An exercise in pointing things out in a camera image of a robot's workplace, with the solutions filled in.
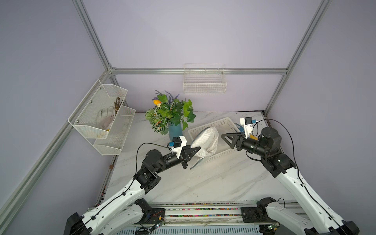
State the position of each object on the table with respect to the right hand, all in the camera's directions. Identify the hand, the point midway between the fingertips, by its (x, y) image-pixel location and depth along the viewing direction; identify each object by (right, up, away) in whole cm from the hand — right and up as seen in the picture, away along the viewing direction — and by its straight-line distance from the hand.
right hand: (224, 138), depth 68 cm
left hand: (-13, -4, -6) cm, 15 cm away
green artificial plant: (-28, +14, +9) cm, 33 cm away
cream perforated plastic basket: (+9, +6, +43) cm, 44 cm away
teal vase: (-27, +2, +25) cm, 37 cm away
